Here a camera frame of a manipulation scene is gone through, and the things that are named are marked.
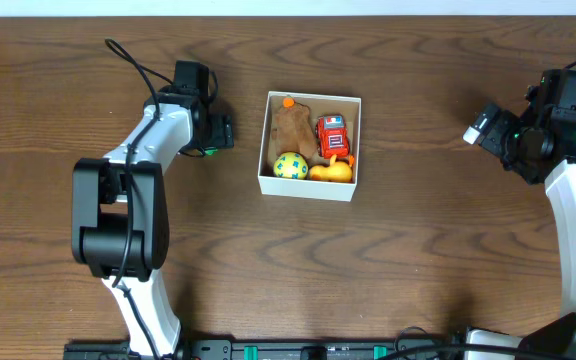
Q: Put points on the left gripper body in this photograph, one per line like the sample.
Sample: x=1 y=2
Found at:
x=223 y=132

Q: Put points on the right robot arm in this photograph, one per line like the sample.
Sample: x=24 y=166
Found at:
x=540 y=146

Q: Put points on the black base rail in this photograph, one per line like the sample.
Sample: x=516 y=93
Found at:
x=223 y=349

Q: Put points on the yellow ball with blue letters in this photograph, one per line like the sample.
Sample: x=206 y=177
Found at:
x=291 y=165

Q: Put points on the green plastic cylinder toy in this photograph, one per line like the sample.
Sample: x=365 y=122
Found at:
x=210 y=151

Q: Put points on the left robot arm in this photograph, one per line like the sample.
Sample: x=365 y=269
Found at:
x=120 y=224

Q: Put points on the brown plush toy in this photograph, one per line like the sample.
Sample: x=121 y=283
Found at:
x=292 y=131

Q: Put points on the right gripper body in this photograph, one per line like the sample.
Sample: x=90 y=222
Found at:
x=500 y=137

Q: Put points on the white cardboard box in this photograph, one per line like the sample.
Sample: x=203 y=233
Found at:
x=350 y=108

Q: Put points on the yellow rubber duck toy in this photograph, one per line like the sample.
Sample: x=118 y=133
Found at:
x=338 y=170

